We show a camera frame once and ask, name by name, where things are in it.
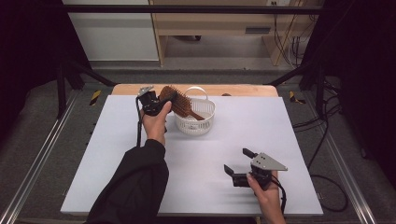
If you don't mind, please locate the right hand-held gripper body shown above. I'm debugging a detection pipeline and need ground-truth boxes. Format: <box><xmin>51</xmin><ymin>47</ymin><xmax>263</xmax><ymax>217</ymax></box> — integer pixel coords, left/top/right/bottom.
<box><xmin>233</xmin><ymin>151</ymin><xmax>289</xmax><ymax>191</ymax></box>

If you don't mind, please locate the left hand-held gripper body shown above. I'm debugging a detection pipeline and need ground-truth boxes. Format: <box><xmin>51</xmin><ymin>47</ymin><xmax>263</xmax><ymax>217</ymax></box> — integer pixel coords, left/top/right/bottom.
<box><xmin>135</xmin><ymin>85</ymin><xmax>171</xmax><ymax>118</ymax></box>

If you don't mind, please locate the brown wooden hairbrush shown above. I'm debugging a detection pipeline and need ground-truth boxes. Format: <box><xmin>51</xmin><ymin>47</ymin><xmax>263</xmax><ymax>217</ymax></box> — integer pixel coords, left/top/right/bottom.
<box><xmin>158</xmin><ymin>85</ymin><xmax>206</xmax><ymax>121</ymax></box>

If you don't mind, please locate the white plastic basket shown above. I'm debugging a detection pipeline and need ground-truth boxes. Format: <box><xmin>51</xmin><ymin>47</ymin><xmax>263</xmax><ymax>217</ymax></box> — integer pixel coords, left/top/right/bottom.
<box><xmin>173</xmin><ymin>86</ymin><xmax>217</xmax><ymax>136</ymax></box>

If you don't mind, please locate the person's left hand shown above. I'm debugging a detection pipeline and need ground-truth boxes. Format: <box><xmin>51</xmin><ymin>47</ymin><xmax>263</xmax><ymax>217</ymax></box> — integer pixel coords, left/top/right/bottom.
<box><xmin>140</xmin><ymin>101</ymin><xmax>173</xmax><ymax>147</ymax></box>

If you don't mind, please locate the person's right hand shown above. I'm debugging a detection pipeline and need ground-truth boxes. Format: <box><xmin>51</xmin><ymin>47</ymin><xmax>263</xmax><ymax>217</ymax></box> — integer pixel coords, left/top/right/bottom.
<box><xmin>246</xmin><ymin>171</ymin><xmax>284</xmax><ymax>217</ymax></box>

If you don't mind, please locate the wooden table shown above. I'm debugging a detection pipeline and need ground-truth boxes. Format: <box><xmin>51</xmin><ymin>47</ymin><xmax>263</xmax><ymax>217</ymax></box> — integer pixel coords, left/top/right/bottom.
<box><xmin>111</xmin><ymin>83</ymin><xmax>279</xmax><ymax>98</ymax></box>

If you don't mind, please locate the white board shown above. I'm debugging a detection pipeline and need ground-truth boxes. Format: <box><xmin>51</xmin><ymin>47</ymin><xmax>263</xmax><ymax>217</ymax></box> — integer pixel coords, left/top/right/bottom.
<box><xmin>60</xmin><ymin>94</ymin><xmax>325</xmax><ymax>217</ymax></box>

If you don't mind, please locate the yellow black tape marker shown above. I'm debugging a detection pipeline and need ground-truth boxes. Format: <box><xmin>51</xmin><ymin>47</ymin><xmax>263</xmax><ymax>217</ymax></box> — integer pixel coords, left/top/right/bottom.
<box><xmin>289</xmin><ymin>91</ymin><xmax>306</xmax><ymax>105</ymax></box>
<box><xmin>89</xmin><ymin>90</ymin><xmax>103</xmax><ymax>106</ymax></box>

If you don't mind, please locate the black diagonal metal strut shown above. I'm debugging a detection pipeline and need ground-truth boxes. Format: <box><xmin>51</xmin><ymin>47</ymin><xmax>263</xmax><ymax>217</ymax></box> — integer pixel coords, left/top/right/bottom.
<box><xmin>264</xmin><ymin>60</ymin><xmax>316</xmax><ymax>88</ymax></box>
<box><xmin>66</xmin><ymin>59</ymin><xmax>118</xmax><ymax>88</ymax></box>

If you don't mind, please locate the white cabinet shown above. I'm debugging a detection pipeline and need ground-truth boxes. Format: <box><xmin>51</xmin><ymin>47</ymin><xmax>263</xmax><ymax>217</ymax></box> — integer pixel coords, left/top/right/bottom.
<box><xmin>61</xmin><ymin>0</ymin><xmax>161</xmax><ymax>63</ymax></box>

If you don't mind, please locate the light wooden desk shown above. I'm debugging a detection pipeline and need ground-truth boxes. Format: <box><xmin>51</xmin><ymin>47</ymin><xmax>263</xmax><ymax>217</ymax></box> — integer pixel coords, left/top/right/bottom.
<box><xmin>148</xmin><ymin>0</ymin><xmax>325</xmax><ymax>67</ymax></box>

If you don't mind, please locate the black horizontal metal bar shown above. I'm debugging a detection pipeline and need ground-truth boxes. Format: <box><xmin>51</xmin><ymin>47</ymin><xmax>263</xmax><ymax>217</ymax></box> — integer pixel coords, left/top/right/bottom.
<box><xmin>59</xmin><ymin>4</ymin><xmax>325</xmax><ymax>15</ymax></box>

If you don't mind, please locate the grey desk label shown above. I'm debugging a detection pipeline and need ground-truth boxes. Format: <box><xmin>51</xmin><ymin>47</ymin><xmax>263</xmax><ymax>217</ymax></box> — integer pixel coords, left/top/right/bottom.
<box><xmin>245</xmin><ymin>26</ymin><xmax>272</xmax><ymax>35</ymax></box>

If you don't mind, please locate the black curtain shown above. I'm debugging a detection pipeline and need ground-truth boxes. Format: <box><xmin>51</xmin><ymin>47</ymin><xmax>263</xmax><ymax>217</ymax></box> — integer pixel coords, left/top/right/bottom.
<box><xmin>300</xmin><ymin>0</ymin><xmax>396</xmax><ymax>188</ymax></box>
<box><xmin>0</xmin><ymin>0</ymin><xmax>92</xmax><ymax>144</ymax></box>

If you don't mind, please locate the left hand-held gripper cable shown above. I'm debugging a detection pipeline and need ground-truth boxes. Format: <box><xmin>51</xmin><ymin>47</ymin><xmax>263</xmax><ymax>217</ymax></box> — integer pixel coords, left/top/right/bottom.
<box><xmin>135</xmin><ymin>96</ymin><xmax>145</xmax><ymax>147</ymax></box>

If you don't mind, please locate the hand-held gripper cable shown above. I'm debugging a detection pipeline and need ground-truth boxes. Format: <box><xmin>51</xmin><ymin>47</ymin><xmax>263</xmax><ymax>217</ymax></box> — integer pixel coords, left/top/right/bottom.
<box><xmin>135</xmin><ymin>96</ymin><xmax>145</xmax><ymax>147</ymax></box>
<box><xmin>269</xmin><ymin>174</ymin><xmax>288</xmax><ymax>216</ymax></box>

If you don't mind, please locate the right hand-held gripper cable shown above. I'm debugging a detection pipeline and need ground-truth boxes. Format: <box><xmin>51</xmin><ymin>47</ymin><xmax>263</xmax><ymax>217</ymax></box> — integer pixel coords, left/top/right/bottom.
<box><xmin>269</xmin><ymin>174</ymin><xmax>288</xmax><ymax>216</ymax></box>

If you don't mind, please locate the long black floor cable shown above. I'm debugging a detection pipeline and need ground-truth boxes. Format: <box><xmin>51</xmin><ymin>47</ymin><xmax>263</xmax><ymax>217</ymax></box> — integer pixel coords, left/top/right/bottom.
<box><xmin>307</xmin><ymin>118</ymin><xmax>349</xmax><ymax>213</ymax></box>

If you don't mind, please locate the aluminium floor rail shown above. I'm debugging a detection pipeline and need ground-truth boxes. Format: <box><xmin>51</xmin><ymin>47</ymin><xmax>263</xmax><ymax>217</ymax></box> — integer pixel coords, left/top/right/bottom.
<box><xmin>0</xmin><ymin>90</ymin><xmax>78</xmax><ymax>224</ymax></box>
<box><xmin>303</xmin><ymin>91</ymin><xmax>377</xmax><ymax>224</ymax></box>

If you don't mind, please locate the black metal frame post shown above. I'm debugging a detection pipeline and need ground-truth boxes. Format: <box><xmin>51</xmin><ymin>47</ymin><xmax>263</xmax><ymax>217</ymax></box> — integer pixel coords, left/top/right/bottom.
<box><xmin>56</xmin><ymin>60</ymin><xmax>68</xmax><ymax>119</ymax></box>
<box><xmin>316</xmin><ymin>64</ymin><xmax>326</xmax><ymax>118</ymax></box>

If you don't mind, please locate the bundle of hanging cables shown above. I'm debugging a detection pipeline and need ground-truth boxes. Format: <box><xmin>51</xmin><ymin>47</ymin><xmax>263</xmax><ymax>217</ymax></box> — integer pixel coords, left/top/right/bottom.
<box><xmin>272</xmin><ymin>1</ymin><xmax>318</xmax><ymax>68</ymax></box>

